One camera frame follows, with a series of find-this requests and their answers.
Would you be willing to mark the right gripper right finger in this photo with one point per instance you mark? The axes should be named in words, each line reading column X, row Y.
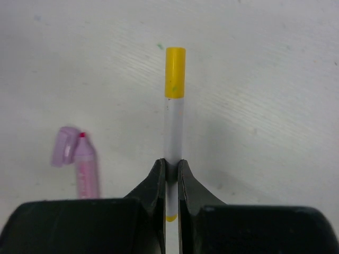
column 197, row 206

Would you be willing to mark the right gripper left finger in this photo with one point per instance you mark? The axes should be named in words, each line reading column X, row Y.
column 150, row 227

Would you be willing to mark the lilac highlighter body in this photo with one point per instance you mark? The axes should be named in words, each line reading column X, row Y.
column 87, row 174

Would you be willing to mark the white yellow marker pen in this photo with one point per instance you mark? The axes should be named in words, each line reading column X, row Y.
column 173, row 140

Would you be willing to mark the lilac highlighter cap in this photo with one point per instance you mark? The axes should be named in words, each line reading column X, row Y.
column 65, row 144

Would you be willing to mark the yellow pen cap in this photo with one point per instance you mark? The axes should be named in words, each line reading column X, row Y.
column 175, row 72

